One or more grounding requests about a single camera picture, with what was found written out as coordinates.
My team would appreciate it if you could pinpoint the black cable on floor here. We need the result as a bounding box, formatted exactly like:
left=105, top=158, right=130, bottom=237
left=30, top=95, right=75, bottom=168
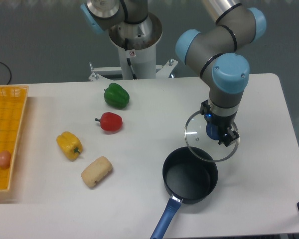
left=0, top=60, right=12, bottom=85

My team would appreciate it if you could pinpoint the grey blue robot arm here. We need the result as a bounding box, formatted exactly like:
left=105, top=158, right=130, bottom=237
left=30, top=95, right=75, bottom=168
left=81, top=0, right=267, bottom=146

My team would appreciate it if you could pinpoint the yellow bell pepper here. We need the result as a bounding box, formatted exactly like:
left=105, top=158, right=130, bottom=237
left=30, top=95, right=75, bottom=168
left=56, top=131, right=83, bottom=161

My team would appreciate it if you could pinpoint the beige bread loaf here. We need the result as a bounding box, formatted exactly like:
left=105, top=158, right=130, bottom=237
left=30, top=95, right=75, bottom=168
left=81, top=156, right=113, bottom=188

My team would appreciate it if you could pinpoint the black pot with blue handle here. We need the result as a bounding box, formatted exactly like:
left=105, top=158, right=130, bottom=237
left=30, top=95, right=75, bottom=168
left=151, top=147, right=218, bottom=239

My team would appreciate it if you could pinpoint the red bell pepper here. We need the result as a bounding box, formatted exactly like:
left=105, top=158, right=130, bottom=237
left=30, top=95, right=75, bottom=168
left=95, top=112, right=123, bottom=132

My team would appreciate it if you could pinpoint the brown egg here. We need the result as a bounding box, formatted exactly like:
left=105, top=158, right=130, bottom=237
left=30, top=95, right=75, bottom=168
left=0, top=150, right=11, bottom=169

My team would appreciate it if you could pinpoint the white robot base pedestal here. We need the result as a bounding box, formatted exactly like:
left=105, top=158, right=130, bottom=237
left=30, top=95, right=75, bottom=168
left=89, top=12, right=178, bottom=81

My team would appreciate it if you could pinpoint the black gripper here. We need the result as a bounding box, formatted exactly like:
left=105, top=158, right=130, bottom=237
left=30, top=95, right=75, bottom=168
left=200, top=100, right=240, bottom=147

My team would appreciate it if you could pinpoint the glass lid with blue knob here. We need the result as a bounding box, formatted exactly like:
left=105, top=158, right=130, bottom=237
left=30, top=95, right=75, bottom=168
left=184, top=111, right=240, bottom=162

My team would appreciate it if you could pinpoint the yellow plastic basket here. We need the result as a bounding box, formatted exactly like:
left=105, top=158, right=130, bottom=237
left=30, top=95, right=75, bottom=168
left=0, top=85, right=28, bottom=192

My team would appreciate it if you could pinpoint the green bell pepper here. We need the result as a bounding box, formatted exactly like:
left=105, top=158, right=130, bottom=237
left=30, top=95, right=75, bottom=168
left=104, top=83, right=130, bottom=109

